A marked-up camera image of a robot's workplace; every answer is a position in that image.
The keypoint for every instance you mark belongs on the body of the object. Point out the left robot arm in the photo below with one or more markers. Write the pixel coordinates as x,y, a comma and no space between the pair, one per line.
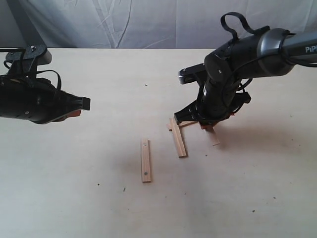
2,96

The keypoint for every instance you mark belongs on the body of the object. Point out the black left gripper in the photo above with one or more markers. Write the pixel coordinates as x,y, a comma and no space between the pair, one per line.
38,101

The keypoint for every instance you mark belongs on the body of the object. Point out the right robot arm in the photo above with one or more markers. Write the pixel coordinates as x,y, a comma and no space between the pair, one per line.
228,70

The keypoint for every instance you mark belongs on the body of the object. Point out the white backdrop cloth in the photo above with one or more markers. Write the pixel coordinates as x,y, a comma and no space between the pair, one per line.
158,24

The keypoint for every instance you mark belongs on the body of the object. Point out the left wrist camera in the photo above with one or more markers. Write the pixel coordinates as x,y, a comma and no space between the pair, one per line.
26,60

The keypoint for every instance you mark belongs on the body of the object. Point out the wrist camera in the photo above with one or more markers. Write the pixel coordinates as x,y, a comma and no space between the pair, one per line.
26,60
192,74

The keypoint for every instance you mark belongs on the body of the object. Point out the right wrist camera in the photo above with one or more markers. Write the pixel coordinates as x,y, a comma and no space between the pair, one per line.
192,74

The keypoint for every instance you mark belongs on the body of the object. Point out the plain wooden stick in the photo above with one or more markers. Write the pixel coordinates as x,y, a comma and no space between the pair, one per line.
182,124

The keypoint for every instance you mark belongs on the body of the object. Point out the grooved wooden stick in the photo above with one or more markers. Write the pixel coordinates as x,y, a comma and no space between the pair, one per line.
178,140

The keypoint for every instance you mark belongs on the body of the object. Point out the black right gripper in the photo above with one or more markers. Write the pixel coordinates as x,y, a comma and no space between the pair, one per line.
216,104

